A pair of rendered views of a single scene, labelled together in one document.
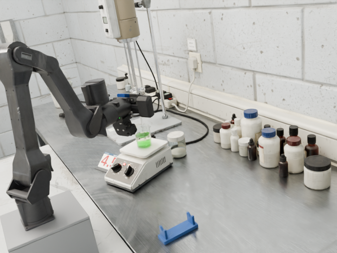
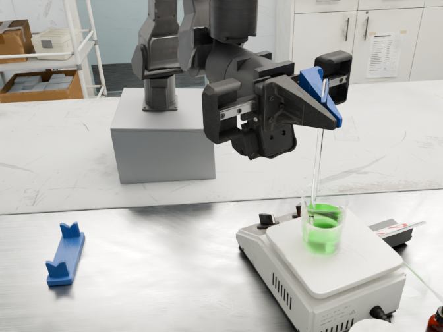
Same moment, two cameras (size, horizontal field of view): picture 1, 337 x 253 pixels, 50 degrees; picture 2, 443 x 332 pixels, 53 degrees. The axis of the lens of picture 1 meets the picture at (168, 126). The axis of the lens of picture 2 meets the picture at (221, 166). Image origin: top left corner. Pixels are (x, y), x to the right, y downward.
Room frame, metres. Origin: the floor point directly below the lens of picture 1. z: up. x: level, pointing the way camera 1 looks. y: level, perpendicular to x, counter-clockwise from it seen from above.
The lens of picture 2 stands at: (1.14, -0.32, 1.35)
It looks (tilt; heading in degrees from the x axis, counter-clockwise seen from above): 32 degrees down; 116
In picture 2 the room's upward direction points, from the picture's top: 2 degrees counter-clockwise
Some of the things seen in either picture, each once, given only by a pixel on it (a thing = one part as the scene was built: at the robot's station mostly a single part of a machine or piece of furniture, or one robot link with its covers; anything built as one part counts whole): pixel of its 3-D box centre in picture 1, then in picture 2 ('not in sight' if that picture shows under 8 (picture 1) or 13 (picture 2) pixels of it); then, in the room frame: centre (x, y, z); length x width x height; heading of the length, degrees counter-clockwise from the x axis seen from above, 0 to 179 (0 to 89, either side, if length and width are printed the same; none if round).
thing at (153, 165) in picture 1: (140, 161); (316, 259); (1.07, 0.11, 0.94); 0.22 x 0.13 x 0.08; 137
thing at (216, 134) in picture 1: (220, 133); not in sight; (1.23, -0.19, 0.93); 0.05 x 0.05 x 0.06
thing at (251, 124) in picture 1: (251, 128); not in sight; (1.14, -0.28, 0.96); 0.07 x 0.07 x 0.13
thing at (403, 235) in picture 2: (108, 162); (383, 228); (1.14, 0.23, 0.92); 0.09 x 0.06 x 0.04; 47
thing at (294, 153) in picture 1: (294, 154); not in sight; (0.94, -0.35, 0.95); 0.06 x 0.06 x 0.10
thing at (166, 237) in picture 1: (177, 226); (64, 250); (0.73, 0.02, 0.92); 0.10 x 0.03 x 0.04; 119
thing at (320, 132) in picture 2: (141, 117); (316, 168); (1.07, 0.08, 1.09); 0.01 x 0.01 x 0.20
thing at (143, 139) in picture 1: (143, 136); (321, 221); (1.08, 0.08, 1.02); 0.06 x 0.05 x 0.08; 68
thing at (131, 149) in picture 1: (143, 146); (330, 246); (1.09, 0.09, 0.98); 0.12 x 0.12 x 0.01; 47
